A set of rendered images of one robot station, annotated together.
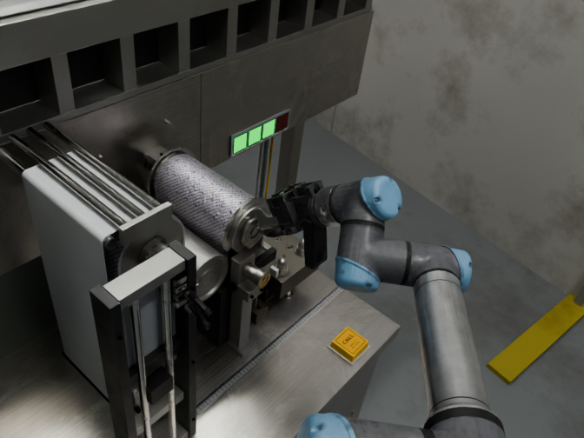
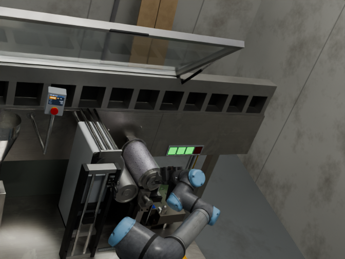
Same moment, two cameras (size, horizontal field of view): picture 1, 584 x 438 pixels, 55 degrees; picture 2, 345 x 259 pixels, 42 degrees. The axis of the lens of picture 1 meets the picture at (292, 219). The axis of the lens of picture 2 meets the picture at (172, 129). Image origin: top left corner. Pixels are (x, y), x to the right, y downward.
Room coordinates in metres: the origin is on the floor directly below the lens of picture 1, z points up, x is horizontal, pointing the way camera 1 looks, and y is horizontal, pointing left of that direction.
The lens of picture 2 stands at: (-0.80, -0.48, 2.55)
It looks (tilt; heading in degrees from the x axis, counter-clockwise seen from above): 29 degrees down; 18
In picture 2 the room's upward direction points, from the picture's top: 20 degrees clockwise
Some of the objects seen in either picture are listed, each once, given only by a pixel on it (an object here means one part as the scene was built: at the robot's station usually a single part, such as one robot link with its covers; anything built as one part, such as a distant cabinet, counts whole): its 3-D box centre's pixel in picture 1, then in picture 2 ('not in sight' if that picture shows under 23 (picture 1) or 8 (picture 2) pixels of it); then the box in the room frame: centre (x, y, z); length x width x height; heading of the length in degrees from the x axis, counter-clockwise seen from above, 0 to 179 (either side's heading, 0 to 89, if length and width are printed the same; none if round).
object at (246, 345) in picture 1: (245, 306); (138, 216); (0.87, 0.08, 1.05); 0.06 x 0.05 x 0.31; 54
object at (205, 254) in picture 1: (169, 248); (118, 177); (0.90, 0.26, 1.17); 0.26 x 0.12 x 0.12; 54
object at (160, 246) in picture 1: (163, 260); not in sight; (0.71, 0.22, 1.33); 0.06 x 0.06 x 0.06; 54
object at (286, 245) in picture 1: (246, 237); (156, 193); (1.17, 0.12, 1.00); 0.40 x 0.16 x 0.06; 54
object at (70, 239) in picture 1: (76, 292); (75, 176); (0.75, 0.41, 1.17); 0.34 x 0.05 x 0.54; 54
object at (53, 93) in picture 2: not in sight; (55, 102); (0.49, 0.44, 1.66); 0.07 x 0.07 x 0.10; 42
